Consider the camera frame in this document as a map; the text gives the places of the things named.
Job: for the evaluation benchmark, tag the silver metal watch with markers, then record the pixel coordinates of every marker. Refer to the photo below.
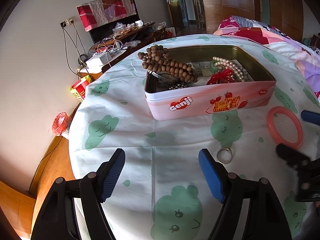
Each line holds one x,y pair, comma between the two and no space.
164,77

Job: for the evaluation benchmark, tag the wooden TV cabinet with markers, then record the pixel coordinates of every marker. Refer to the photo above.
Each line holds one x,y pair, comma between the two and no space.
122,46

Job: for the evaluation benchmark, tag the television with patchwork cover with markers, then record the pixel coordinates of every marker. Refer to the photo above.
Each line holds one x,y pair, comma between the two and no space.
99,17

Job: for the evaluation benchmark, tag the green jade bangle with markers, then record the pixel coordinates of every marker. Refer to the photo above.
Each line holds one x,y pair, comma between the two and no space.
216,66

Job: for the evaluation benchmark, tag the brown wooden wardrobe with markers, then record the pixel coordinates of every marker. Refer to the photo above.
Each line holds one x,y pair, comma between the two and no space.
204,16

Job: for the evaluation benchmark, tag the paper leaflet in tin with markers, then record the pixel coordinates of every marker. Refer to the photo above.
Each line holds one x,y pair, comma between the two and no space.
202,68

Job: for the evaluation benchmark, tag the pearl necklace red tassel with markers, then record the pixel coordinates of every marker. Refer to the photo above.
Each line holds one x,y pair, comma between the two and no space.
233,72

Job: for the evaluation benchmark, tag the wooden bedroom door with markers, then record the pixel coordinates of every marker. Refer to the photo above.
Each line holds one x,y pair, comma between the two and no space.
175,14

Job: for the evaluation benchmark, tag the pink patchwork quilt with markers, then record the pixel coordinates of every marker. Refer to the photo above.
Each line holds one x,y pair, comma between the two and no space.
305,59

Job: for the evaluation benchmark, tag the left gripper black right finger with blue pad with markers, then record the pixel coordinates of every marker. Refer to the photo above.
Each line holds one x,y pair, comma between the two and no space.
215,175

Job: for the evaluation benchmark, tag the wall power socket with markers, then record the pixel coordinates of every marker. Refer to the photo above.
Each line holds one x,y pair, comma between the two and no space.
67,22

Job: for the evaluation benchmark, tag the white device box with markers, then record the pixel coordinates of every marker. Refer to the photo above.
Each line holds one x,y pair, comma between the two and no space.
99,59

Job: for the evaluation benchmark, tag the red yellow carton box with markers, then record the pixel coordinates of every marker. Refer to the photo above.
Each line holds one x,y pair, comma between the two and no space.
78,88

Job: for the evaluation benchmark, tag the pink bangle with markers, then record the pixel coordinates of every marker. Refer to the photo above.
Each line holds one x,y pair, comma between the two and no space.
284,127

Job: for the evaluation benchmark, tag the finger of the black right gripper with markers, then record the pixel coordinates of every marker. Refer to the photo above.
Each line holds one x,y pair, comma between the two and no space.
310,117
292,157

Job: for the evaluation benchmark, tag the pink Genji tin box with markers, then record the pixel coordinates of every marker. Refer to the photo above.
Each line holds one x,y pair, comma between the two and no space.
201,98

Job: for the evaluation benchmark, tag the dark wooden headboard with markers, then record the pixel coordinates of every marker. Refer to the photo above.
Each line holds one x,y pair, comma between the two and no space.
315,41

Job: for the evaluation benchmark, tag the white green cloud tablecloth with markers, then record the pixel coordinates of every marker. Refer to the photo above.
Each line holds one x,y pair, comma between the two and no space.
161,192

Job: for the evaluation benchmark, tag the red plastic bag bin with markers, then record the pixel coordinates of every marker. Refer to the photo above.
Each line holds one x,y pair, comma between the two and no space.
61,125

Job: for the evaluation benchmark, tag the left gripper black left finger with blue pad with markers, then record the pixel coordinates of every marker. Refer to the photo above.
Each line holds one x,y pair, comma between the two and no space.
108,175

